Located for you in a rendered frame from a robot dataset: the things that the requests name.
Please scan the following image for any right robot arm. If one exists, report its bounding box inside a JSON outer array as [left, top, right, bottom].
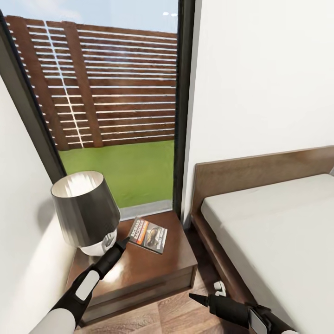
[[189, 281, 298, 334]]

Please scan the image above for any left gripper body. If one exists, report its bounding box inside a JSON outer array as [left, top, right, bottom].
[[101, 240, 126, 268]]

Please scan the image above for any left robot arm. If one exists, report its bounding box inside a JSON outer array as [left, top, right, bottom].
[[29, 232, 130, 334]]

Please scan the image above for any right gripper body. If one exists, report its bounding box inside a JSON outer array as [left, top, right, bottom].
[[209, 294, 236, 324]]

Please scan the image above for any hardback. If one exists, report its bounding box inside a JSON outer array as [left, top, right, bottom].
[[128, 217, 167, 255]]

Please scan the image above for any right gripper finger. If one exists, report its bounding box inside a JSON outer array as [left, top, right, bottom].
[[189, 293, 210, 307]]

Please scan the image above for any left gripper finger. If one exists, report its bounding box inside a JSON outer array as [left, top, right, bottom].
[[122, 236, 130, 245]]

